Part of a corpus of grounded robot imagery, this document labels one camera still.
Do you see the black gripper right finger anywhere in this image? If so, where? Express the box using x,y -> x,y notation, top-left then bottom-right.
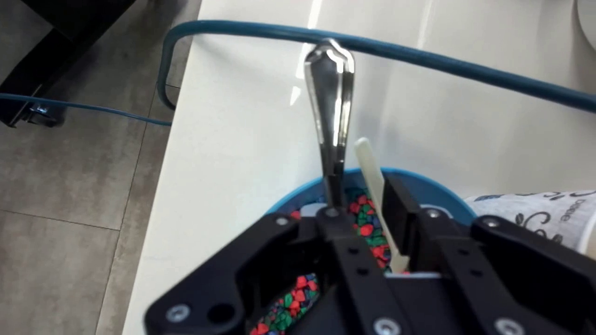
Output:
380,175 -> 596,335

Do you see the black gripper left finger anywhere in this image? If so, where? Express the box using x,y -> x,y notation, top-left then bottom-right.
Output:
144,207 -> 406,335

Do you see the white plastic spoon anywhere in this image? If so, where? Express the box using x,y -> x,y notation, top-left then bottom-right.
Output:
352,136 -> 412,276

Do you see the white ceramic bowl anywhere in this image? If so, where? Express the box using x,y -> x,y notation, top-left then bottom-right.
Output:
574,0 -> 596,52

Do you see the black stand foot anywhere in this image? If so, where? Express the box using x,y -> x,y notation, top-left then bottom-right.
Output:
0,0 -> 136,129

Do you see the long power cable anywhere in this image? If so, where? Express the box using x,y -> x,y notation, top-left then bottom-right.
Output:
0,19 -> 596,129

